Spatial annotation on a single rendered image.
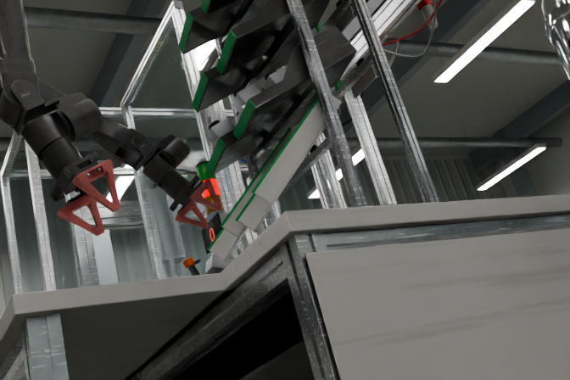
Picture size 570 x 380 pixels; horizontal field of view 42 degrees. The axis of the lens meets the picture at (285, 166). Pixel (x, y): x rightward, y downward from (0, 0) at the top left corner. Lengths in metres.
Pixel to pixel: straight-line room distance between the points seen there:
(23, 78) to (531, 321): 0.88
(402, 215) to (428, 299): 0.13
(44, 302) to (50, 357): 0.07
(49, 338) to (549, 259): 0.76
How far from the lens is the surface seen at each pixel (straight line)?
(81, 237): 2.88
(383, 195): 2.96
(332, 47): 1.55
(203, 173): 2.09
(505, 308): 1.14
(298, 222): 0.98
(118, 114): 2.89
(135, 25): 7.48
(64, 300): 1.08
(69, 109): 1.29
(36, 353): 1.07
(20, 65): 1.31
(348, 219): 1.03
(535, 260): 1.23
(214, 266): 1.75
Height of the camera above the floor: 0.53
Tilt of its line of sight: 23 degrees up
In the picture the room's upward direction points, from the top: 16 degrees counter-clockwise
